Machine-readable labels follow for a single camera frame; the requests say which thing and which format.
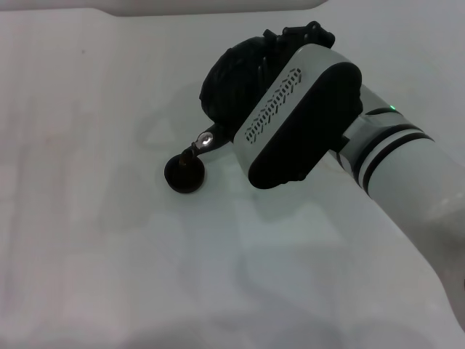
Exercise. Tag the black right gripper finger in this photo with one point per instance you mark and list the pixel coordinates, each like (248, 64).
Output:
(290, 36)
(321, 34)

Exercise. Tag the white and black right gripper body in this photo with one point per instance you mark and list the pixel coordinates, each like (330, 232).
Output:
(301, 120)

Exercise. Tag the dark brown small teacup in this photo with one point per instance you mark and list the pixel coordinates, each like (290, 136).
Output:
(184, 176)

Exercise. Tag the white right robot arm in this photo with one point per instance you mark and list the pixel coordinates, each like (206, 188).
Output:
(410, 174)

